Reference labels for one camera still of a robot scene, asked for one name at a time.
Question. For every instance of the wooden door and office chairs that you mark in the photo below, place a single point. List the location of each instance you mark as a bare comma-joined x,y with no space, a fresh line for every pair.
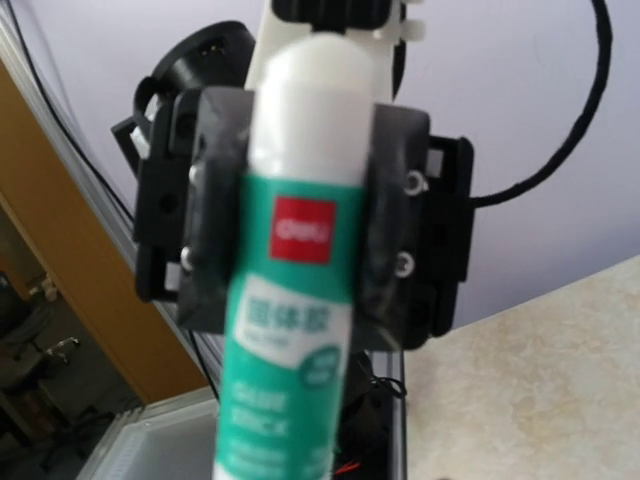
56,221

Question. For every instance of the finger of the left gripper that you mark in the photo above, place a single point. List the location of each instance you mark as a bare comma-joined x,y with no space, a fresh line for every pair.
387,247

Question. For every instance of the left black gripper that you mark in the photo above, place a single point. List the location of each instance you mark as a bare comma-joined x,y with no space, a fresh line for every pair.
187,214

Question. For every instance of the small green white glue stick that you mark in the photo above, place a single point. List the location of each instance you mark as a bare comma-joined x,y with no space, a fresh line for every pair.
289,321

